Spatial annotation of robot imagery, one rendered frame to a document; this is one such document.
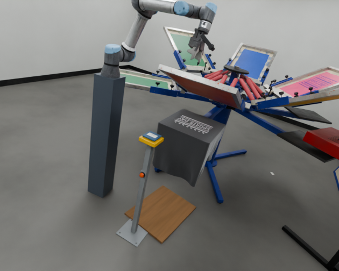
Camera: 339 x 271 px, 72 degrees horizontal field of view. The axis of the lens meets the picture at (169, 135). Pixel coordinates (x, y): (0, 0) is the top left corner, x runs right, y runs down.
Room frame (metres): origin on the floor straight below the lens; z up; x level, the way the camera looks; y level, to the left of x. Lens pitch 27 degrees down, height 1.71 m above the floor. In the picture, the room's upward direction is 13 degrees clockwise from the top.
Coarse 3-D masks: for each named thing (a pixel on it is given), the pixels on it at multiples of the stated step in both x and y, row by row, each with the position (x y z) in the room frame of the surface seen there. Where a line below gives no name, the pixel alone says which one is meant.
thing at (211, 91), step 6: (198, 84) 1.69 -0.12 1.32; (204, 90) 1.85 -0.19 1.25; (210, 90) 1.73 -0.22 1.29; (216, 90) 1.63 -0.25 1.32; (210, 96) 2.06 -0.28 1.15; (216, 96) 1.91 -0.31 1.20; (222, 96) 1.79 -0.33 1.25; (228, 96) 1.68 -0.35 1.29; (222, 102) 2.14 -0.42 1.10; (228, 102) 1.99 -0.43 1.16; (234, 102) 1.85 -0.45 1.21
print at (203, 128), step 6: (174, 120) 1.81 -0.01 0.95; (180, 120) 1.84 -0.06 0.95; (186, 120) 1.87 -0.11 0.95; (192, 120) 1.90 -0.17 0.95; (186, 126) 1.74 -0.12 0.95; (192, 126) 1.77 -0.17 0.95; (198, 126) 1.80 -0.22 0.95; (204, 126) 1.83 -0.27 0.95; (210, 126) 1.86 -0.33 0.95; (204, 132) 1.71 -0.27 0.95
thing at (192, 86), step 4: (172, 76) 1.79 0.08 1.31; (176, 76) 1.71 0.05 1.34; (176, 80) 1.89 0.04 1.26; (180, 80) 1.81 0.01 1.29; (184, 80) 1.74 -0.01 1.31; (188, 80) 1.67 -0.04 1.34; (184, 84) 1.97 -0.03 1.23; (188, 84) 1.87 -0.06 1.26; (192, 84) 1.79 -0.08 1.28; (196, 84) 1.71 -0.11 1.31; (188, 88) 2.10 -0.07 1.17; (192, 88) 2.00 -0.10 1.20; (196, 88) 1.90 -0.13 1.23; (200, 88) 1.82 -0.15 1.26; (196, 92) 2.18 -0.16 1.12; (200, 92) 2.08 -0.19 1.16; (204, 92) 1.97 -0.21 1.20; (204, 96) 2.23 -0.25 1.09; (208, 96) 2.12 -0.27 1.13
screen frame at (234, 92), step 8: (160, 64) 1.71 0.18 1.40; (168, 72) 1.66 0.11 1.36; (176, 72) 1.65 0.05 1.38; (184, 72) 1.63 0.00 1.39; (192, 80) 1.61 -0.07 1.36; (200, 80) 1.58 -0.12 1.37; (208, 80) 1.57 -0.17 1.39; (184, 88) 2.23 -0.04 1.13; (216, 88) 1.55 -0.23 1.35; (224, 88) 1.52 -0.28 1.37; (232, 88) 1.50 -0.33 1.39; (232, 96) 1.61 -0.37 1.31; (240, 96) 1.71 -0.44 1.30; (240, 104) 1.87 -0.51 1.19
